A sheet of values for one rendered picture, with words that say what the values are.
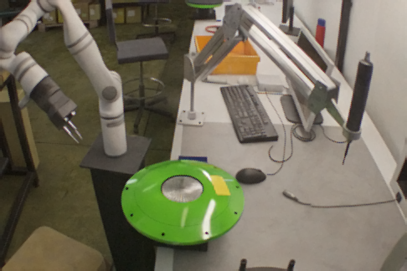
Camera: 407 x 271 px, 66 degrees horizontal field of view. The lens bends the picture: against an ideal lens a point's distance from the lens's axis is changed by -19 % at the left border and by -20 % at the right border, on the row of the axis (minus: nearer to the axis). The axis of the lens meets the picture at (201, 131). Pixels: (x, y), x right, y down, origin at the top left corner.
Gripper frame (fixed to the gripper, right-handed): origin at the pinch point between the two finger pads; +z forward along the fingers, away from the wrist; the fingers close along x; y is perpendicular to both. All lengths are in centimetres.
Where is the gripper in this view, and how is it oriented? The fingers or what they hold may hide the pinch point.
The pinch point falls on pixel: (79, 140)
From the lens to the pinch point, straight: 93.9
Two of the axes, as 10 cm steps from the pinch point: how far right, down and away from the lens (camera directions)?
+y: 6.5, -5.3, -5.5
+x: 3.0, -4.9, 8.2
